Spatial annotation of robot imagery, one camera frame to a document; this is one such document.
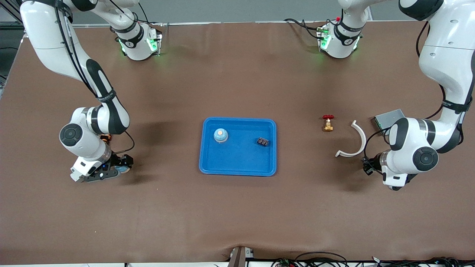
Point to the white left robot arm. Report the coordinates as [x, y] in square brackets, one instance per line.
[445, 55]

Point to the blue plastic tray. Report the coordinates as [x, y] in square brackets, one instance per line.
[241, 159]

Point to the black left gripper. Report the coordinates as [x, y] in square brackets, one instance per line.
[369, 165]

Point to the metal table edge bracket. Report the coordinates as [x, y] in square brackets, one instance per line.
[239, 257]

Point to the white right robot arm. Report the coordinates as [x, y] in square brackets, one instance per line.
[48, 29]

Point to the aluminium frame strut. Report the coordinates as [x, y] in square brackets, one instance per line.
[13, 11]

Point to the red emergency stop orange base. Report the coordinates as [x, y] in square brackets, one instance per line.
[106, 138]

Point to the white circuit breaker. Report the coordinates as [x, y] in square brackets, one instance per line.
[75, 177]

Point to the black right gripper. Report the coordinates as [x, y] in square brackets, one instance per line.
[119, 161]

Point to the white curved pipe clamp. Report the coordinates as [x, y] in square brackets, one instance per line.
[364, 141]

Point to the black electrolytic capacitor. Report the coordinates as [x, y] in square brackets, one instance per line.
[263, 141]

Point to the silver metal circuit module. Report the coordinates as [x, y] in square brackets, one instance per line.
[386, 118]

